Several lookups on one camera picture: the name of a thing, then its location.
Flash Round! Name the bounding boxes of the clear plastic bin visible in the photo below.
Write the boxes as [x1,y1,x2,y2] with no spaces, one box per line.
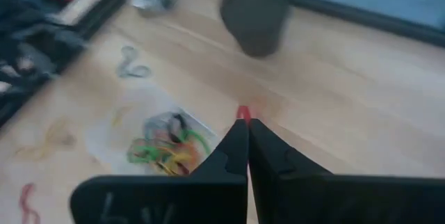
[85,88,223,179]

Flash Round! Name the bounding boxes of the red rubber band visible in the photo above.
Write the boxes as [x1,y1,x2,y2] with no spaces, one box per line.
[17,182,42,224]
[236,104,260,124]

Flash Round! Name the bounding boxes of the yellow rubber band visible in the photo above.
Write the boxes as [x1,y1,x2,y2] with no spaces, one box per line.
[13,118,77,162]

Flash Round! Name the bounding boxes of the small green rubber band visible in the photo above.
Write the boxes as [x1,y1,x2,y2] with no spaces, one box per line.
[179,128,213,155]

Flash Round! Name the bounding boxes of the bands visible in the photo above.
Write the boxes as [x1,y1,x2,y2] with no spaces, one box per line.
[152,147,195,177]

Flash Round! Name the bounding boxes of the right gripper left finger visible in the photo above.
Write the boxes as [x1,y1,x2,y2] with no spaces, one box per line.
[68,118,250,224]

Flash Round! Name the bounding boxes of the grey rubber band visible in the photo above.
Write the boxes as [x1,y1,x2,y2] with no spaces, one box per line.
[143,112,173,140]

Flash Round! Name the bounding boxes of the green potted plant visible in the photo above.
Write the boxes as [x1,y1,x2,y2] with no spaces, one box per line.
[218,0,293,58]

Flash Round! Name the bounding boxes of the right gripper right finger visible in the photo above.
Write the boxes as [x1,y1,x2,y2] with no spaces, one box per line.
[248,118,445,224]

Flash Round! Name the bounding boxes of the wide black rubber band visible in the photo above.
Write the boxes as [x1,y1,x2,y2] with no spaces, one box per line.
[168,112,189,143]

